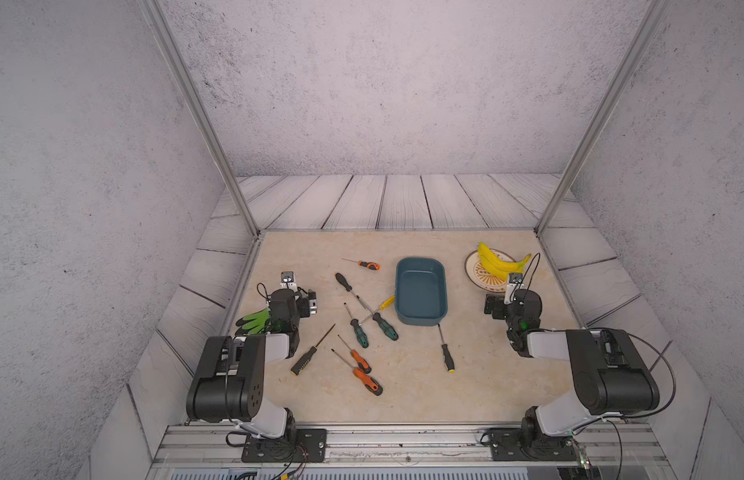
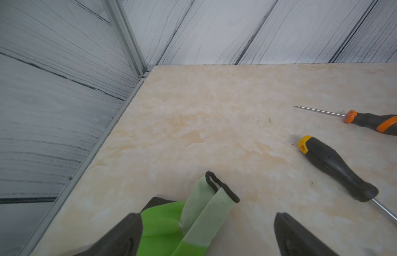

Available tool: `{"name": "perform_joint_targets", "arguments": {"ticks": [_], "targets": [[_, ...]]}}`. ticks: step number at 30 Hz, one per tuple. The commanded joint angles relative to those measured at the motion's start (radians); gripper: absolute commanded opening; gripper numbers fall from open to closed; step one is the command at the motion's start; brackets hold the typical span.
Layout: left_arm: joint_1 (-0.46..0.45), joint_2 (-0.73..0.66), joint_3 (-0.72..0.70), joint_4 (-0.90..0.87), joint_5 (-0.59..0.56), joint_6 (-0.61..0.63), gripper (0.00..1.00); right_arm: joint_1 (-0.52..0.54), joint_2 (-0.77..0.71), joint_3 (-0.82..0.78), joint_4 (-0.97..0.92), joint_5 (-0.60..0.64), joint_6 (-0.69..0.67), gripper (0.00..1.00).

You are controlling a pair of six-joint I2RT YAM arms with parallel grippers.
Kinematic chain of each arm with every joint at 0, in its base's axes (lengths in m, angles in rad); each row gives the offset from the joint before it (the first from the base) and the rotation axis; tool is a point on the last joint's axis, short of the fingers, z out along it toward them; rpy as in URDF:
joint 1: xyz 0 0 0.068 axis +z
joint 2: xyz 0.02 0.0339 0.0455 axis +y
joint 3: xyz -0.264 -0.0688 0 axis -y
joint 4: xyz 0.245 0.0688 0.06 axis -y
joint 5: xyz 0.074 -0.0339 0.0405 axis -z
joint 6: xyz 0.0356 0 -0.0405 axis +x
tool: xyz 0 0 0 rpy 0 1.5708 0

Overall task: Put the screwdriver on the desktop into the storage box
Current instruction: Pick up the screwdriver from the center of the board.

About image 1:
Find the black yellow copper-shaft screwdriver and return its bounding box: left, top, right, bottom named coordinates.
left=290, top=325, right=335, bottom=376

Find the black yellow-tip screwdriver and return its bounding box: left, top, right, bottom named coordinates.
left=437, top=324, right=455, bottom=373

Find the orange screwdriver large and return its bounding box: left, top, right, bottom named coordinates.
left=332, top=349, right=383, bottom=396

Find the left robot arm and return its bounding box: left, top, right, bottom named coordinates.
left=186, top=287, right=317, bottom=440

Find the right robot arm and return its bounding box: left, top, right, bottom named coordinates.
left=484, top=289, right=660, bottom=449

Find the small orange black screwdriver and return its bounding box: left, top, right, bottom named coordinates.
left=345, top=258, right=381, bottom=271

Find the teal storage box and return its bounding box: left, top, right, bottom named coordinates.
left=394, top=257, right=448, bottom=327

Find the patterned round plate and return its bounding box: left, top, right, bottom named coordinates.
left=465, top=247, right=516, bottom=294

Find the yellow banana bunch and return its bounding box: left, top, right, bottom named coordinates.
left=477, top=243, right=531, bottom=281

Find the green black work glove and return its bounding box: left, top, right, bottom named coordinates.
left=234, top=308, right=270, bottom=336

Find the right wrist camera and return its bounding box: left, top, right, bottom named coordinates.
left=504, top=272, right=524, bottom=304

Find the black handle long screwdriver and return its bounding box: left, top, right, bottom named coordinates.
left=335, top=273, right=374, bottom=313

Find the green handle screwdriver left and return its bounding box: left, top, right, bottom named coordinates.
left=344, top=304, right=369, bottom=349

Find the green handle screwdriver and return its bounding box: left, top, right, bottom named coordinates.
left=344, top=304, right=369, bottom=349
left=365, top=310, right=399, bottom=341

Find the yellow handle screwdriver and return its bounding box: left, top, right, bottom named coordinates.
left=360, top=296, right=395, bottom=324

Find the green handle screwdriver right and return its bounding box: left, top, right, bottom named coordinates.
left=365, top=310, right=399, bottom=341

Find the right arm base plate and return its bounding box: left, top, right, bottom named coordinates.
left=479, top=428, right=578, bottom=462

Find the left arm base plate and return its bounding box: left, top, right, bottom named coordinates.
left=241, top=428, right=328, bottom=463

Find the aluminium front rail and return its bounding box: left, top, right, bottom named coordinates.
left=152, top=422, right=675, bottom=479

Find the left aluminium frame post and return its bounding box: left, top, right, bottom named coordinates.
left=139, top=0, right=260, bottom=237

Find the aluminium frame post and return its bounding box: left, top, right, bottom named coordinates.
left=139, top=0, right=260, bottom=237
left=534, top=0, right=670, bottom=239

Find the right aluminium frame post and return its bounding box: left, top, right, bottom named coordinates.
left=534, top=0, right=670, bottom=239

